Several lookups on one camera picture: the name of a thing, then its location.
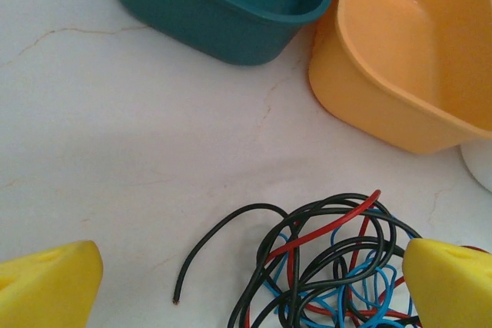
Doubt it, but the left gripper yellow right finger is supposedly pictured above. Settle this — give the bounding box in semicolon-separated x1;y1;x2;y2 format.
402;238;492;328

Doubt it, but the orange plastic bin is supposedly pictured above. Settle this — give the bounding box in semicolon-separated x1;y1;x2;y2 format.
307;0;492;155

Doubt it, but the red cable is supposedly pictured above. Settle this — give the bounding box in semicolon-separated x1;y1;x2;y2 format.
248;188;485;328

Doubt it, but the white plastic bin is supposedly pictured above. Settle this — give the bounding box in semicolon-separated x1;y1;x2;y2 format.
460;139;492;194

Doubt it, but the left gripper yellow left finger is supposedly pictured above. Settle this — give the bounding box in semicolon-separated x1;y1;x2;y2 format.
0;240;104;328

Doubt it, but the blue cable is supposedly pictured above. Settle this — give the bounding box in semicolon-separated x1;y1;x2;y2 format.
263;204;414;328

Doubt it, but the teal plastic bin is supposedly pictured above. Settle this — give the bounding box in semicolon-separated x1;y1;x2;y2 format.
105;0;345;67

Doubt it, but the black cable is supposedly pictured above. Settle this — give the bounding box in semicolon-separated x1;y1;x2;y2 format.
171;192;424;328

